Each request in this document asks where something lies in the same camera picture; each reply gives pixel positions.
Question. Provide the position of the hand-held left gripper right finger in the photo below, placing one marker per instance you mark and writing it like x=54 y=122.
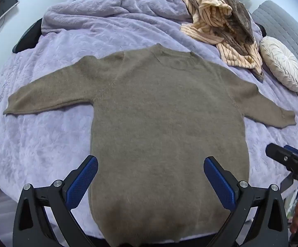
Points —
x=219 y=182

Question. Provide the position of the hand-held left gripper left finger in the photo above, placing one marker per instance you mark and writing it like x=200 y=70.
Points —
x=83 y=180

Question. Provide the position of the brown knit sweater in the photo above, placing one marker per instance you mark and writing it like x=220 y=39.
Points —
x=164 y=123

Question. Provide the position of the lavender plush blanket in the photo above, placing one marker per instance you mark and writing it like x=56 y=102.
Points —
x=56 y=146

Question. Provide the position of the round white pleated cushion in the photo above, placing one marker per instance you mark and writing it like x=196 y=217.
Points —
x=281 y=63

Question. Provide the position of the grey quilted headboard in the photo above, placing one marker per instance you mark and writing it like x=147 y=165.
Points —
x=290 y=25

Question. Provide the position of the cream striped cloth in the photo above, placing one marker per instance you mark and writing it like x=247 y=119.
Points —
x=216 y=23

